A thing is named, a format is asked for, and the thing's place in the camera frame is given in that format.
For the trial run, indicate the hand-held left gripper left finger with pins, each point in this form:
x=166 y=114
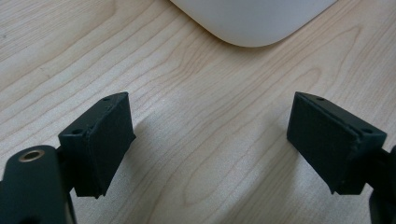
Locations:
x=102 y=146

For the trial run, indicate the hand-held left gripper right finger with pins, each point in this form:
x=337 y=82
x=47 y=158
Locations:
x=330 y=146

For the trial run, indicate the white plastic storage box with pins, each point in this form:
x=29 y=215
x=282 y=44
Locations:
x=249 y=21

